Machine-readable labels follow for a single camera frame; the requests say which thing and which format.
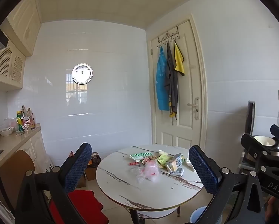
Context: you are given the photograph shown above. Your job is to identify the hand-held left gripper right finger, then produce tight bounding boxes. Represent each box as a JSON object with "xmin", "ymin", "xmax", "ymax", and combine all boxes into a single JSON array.
[{"xmin": 188, "ymin": 145, "xmax": 266, "ymax": 224}]

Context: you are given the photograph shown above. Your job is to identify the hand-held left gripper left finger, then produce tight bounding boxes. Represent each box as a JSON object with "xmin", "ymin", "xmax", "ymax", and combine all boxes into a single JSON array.
[{"xmin": 14, "ymin": 142, "xmax": 93, "ymax": 224}]

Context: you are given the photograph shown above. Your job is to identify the white tissue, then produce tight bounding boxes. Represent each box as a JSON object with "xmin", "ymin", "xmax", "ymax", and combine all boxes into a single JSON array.
[{"xmin": 186, "ymin": 158, "xmax": 196, "ymax": 172}]

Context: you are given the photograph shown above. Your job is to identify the silver foil wrapper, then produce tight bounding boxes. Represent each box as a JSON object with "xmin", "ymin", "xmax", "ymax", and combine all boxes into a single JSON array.
[{"xmin": 169, "ymin": 168, "xmax": 184, "ymax": 177}]

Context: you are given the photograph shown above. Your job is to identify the light green snack packet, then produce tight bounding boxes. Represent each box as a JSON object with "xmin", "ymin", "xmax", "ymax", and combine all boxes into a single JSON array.
[{"xmin": 157, "ymin": 150, "xmax": 175, "ymax": 168}]

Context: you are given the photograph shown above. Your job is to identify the blue plastic bin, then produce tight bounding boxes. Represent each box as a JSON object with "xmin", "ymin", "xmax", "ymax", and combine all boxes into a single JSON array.
[{"xmin": 190, "ymin": 206, "xmax": 223, "ymax": 224}]

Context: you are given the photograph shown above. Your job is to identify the clear plastic bag red print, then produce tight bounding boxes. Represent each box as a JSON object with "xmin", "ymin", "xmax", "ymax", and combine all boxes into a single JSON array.
[{"xmin": 137, "ymin": 160, "xmax": 162, "ymax": 184}]

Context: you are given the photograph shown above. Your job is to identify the red white snack wrapper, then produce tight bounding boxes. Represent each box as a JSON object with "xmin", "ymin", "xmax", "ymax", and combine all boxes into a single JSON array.
[{"xmin": 142, "ymin": 157, "xmax": 158, "ymax": 166}]

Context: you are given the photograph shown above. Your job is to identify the green white checked wrapper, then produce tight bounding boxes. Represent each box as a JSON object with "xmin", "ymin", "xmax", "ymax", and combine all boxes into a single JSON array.
[{"xmin": 130, "ymin": 152, "xmax": 153, "ymax": 162}]

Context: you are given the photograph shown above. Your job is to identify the person's right hand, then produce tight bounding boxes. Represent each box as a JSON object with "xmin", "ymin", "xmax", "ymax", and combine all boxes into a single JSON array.
[{"xmin": 265, "ymin": 196, "xmax": 279, "ymax": 224}]

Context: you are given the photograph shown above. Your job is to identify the steel black rice cooker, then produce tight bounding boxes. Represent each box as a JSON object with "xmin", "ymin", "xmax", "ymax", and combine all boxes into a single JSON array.
[{"xmin": 244, "ymin": 101, "xmax": 279, "ymax": 165}]

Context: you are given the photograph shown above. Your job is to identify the cardboard box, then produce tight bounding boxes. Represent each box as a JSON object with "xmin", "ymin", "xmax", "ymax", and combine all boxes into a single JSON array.
[{"xmin": 76, "ymin": 167, "xmax": 99, "ymax": 188}]

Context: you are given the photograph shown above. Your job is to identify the dark bag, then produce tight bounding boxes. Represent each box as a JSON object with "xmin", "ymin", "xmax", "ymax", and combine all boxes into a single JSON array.
[{"xmin": 90, "ymin": 152, "xmax": 102, "ymax": 168}]

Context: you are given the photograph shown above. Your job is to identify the white kitchen cart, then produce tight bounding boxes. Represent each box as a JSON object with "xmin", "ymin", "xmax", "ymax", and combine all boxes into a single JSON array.
[{"xmin": 238, "ymin": 150, "xmax": 259, "ymax": 176}]

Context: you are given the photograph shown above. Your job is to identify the white printed bag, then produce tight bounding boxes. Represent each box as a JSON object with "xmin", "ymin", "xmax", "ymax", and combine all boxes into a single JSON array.
[{"xmin": 38, "ymin": 153, "xmax": 53, "ymax": 174}]

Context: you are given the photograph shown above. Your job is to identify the cream panelled door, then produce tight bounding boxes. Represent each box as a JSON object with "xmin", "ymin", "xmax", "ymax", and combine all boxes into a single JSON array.
[{"xmin": 149, "ymin": 16, "xmax": 207, "ymax": 148}]

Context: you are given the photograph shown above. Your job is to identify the red seat cushion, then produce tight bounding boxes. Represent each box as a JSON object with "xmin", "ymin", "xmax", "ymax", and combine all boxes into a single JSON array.
[{"xmin": 48, "ymin": 190, "xmax": 109, "ymax": 224}]

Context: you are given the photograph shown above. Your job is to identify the cream kitchen counter cabinet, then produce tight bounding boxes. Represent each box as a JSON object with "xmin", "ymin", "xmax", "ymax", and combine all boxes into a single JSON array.
[{"xmin": 0, "ymin": 124, "xmax": 48, "ymax": 175}]

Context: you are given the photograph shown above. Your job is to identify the round white marble table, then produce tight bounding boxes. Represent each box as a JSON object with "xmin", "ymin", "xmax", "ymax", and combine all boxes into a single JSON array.
[{"xmin": 96, "ymin": 145, "xmax": 204, "ymax": 224}]

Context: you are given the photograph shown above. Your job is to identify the bottles on counter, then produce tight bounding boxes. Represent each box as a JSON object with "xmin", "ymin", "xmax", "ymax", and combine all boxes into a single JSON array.
[{"xmin": 27, "ymin": 108, "xmax": 35, "ymax": 130}]

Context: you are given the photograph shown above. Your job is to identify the patterned label bottle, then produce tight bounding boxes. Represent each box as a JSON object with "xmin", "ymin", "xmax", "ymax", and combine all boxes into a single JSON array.
[{"xmin": 23, "ymin": 114, "xmax": 31, "ymax": 131}]

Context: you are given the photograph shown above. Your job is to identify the green bottle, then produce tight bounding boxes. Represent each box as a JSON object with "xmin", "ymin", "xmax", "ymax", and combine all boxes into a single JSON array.
[{"xmin": 16, "ymin": 111, "xmax": 24, "ymax": 132}]

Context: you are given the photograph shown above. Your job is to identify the white bowl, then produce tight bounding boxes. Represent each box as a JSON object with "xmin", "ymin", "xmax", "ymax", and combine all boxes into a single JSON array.
[{"xmin": 0, "ymin": 127, "xmax": 15, "ymax": 137}]

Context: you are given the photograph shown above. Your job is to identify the grey apron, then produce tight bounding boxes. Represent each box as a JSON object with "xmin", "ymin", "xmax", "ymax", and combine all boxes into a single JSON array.
[{"xmin": 165, "ymin": 42, "xmax": 178, "ymax": 121}]

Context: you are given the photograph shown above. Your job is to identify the blue apron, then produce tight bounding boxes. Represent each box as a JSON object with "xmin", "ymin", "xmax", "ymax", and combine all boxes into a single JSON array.
[{"xmin": 155, "ymin": 46, "xmax": 170, "ymax": 111}]

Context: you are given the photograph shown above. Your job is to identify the yellow cloth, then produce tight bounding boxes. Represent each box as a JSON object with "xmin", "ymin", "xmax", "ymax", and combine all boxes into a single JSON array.
[{"xmin": 174, "ymin": 41, "xmax": 185, "ymax": 76}]

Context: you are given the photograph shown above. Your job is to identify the metal over-door hook rack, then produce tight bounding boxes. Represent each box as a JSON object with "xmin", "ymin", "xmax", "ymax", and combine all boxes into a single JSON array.
[{"xmin": 157, "ymin": 26, "xmax": 180, "ymax": 48}]

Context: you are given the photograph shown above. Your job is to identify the cream upper cabinet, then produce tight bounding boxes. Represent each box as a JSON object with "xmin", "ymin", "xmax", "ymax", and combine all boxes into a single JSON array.
[{"xmin": 6, "ymin": 0, "xmax": 42, "ymax": 57}]

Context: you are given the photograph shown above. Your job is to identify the cream door handle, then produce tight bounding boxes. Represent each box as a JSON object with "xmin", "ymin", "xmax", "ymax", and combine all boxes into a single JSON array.
[{"xmin": 187, "ymin": 97, "xmax": 200, "ymax": 121}]

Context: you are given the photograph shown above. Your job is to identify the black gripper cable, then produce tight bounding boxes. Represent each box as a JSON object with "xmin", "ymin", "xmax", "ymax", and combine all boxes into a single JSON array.
[{"xmin": 0, "ymin": 154, "xmax": 16, "ymax": 216}]

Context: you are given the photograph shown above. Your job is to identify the round silver wall clock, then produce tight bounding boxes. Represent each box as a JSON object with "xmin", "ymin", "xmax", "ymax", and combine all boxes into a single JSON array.
[{"xmin": 72, "ymin": 63, "xmax": 93, "ymax": 85}]

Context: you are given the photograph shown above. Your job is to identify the lattice door wall cabinet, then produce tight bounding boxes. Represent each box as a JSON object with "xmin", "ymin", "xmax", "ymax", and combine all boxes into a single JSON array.
[{"xmin": 0, "ymin": 41, "xmax": 26, "ymax": 92}]

